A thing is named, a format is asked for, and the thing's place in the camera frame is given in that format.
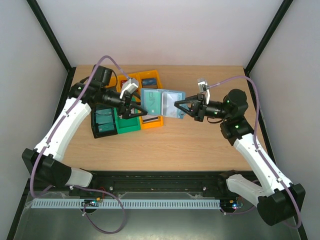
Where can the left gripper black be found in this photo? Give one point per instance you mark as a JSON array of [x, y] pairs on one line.
[[124, 110]]

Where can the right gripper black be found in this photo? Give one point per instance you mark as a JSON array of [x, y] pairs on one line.
[[199, 108]]

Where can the blue card holder wallet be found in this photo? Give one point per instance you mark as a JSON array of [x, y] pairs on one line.
[[168, 98]]

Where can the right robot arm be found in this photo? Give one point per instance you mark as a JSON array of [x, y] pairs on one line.
[[275, 196]]

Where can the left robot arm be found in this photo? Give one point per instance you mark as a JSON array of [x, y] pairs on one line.
[[45, 161]]

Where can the magnetic stripe white card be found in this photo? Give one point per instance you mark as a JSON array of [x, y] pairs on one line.
[[149, 118]]

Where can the red card stack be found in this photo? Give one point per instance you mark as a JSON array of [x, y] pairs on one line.
[[122, 82]]

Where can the teal vip card stack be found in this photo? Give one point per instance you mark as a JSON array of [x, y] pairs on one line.
[[103, 116], [107, 127]]

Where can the blue card stack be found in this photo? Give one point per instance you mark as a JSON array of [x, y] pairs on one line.
[[149, 83]]

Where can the green bin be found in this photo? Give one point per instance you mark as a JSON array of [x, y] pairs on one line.
[[124, 126]]

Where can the yellow bin back left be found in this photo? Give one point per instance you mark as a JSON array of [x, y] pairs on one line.
[[113, 82]]

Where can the yellow bin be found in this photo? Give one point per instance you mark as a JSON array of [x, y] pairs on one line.
[[123, 78], [149, 74], [113, 82], [149, 125]]

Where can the yellow bin back middle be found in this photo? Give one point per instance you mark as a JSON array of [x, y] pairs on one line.
[[123, 78]]

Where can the yellow bin front right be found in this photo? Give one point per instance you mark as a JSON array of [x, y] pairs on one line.
[[149, 125]]

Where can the yellow bin back right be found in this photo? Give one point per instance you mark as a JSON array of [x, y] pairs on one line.
[[149, 74]]

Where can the black bin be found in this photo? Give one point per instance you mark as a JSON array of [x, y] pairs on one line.
[[94, 125]]

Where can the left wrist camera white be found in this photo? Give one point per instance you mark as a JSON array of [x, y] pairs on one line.
[[130, 86]]

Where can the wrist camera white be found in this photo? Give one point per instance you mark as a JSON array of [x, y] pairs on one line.
[[204, 89], [130, 86]]

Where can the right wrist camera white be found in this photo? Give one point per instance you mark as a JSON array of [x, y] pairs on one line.
[[204, 89]]

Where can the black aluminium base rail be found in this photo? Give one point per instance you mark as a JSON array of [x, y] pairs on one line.
[[207, 183]]

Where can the white slotted cable duct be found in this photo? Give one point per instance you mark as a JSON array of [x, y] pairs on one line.
[[131, 204]]

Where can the right black frame post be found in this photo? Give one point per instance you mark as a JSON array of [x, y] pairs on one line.
[[276, 20]]

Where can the black frame post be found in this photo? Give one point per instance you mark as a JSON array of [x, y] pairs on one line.
[[42, 20], [276, 20]]

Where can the left black frame post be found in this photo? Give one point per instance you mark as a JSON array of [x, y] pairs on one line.
[[42, 20]]

